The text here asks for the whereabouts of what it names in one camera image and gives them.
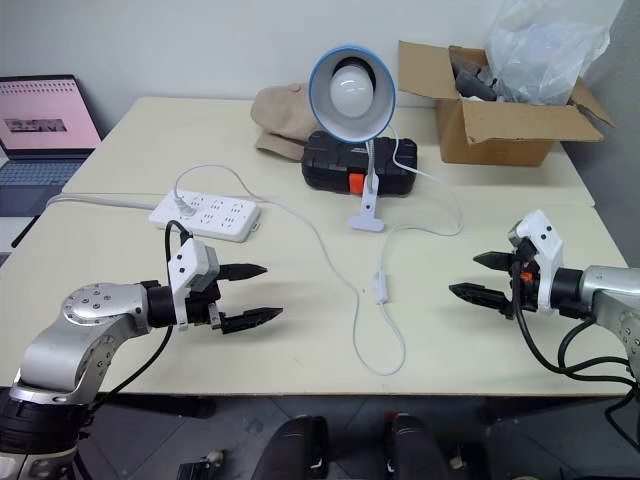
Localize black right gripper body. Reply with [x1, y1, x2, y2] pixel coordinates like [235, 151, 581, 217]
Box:
[501, 238, 542, 322]

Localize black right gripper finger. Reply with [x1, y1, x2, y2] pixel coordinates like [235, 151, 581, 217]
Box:
[447, 281, 512, 315]
[472, 250, 515, 274]

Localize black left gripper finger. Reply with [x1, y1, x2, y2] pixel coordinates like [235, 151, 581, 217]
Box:
[221, 305, 285, 336]
[221, 261, 269, 282]

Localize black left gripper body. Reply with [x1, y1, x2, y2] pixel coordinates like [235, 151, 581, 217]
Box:
[185, 263, 230, 336]

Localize blue white clip desk lamp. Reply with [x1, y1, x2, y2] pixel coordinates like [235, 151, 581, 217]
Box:
[306, 45, 400, 234]

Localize white power strip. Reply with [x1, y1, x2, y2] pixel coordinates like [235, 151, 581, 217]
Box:
[148, 188, 263, 244]

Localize brown cardboard box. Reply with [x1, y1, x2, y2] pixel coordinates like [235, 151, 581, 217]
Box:
[396, 39, 618, 168]

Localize dark rounded shape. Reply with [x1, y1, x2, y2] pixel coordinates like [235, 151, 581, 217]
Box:
[384, 411, 447, 480]
[256, 414, 332, 480]

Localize black tool case orange latch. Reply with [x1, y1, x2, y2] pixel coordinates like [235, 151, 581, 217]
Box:
[300, 130, 421, 198]

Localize beige cloth hat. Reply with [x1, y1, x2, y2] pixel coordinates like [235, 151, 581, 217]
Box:
[250, 82, 322, 162]

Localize dark grey items in box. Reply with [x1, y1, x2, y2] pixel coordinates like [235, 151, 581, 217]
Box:
[448, 46, 502, 104]

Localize black slanted bar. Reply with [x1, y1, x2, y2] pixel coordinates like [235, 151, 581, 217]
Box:
[10, 213, 41, 249]

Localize white light bulb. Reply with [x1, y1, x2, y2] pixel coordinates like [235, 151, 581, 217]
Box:
[328, 64, 378, 118]

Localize clear plastic bag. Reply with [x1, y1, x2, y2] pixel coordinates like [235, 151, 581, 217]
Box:
[486, 0, 613, 107]

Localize blue laptop with pink screen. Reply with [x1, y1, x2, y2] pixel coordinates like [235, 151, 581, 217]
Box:
[0, 74, 104, 219]

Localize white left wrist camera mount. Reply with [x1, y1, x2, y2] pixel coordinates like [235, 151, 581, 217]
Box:
[166, 238, 220, 332]

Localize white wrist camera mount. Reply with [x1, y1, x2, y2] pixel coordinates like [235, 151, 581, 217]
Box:
[506, 209, 566, 316]
[166, 238, 220, 332]

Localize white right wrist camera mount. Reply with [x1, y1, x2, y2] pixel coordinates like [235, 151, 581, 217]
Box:
[506, 209, 566, 316]

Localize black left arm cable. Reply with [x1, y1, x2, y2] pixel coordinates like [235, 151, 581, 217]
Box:
[84, 219, 195, 416]

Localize white inline cord switch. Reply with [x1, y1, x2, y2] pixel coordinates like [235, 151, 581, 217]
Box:
[369, 270, 392, 305]

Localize white lamp power cord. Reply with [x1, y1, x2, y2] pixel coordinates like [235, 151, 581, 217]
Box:
[171, 133, 466, 377]

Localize grey power strip cable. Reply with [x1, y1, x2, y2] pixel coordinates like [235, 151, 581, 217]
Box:
[45, 192, 161, 212]

